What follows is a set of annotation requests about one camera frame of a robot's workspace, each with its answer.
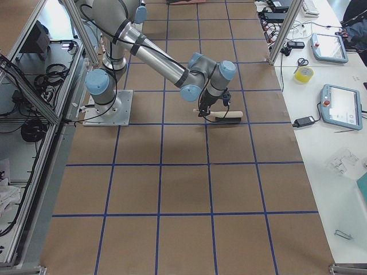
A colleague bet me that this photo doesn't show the yellow tape roll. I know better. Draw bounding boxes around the yellow tape roll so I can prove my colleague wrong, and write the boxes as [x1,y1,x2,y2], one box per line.
[294,66,314,84]

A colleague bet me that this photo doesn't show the left aluminium frame rail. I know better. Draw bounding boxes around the left aluminium frame rail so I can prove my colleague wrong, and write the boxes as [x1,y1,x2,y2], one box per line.
[1,1,99,269]

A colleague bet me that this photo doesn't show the teach pendant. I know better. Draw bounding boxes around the teach pendant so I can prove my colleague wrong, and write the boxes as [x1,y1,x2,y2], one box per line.
[310,33,349,64]
[320,84,363,131]

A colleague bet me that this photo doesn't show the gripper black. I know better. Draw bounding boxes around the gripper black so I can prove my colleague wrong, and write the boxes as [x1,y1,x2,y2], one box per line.
[197,88,231,117]

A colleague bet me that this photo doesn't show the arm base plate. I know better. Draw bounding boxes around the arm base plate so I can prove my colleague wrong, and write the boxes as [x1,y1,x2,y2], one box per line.
[83,90,134,127]

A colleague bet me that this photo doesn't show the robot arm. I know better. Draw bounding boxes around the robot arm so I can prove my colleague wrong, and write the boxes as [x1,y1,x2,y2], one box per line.
[78,1,237,117]

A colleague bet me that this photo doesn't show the far teach pendant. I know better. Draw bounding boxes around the far teach pendant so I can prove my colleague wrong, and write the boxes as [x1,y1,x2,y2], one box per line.
[310,33,349,64]

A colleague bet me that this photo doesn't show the white hand brush black bristles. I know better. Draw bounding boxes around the white hand brush black bristles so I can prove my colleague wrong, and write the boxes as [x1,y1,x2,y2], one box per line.
[202,111,243,124]

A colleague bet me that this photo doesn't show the right aluminium frame post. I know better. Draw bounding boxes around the right aluminium frame post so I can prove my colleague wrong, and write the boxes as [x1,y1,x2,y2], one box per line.
[268,0,303,65]

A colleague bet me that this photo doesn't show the black power brick with cable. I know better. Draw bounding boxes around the black power brick with cable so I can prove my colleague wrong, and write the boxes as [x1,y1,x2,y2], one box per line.
[292,103,321,128]

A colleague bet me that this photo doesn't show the scissors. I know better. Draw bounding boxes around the scissors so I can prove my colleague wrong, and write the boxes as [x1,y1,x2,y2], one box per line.
[294,57,309,73]

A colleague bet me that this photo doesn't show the near teach pendant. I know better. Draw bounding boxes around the near teach pendant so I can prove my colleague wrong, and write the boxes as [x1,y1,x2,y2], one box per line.
[320,84,363,131]

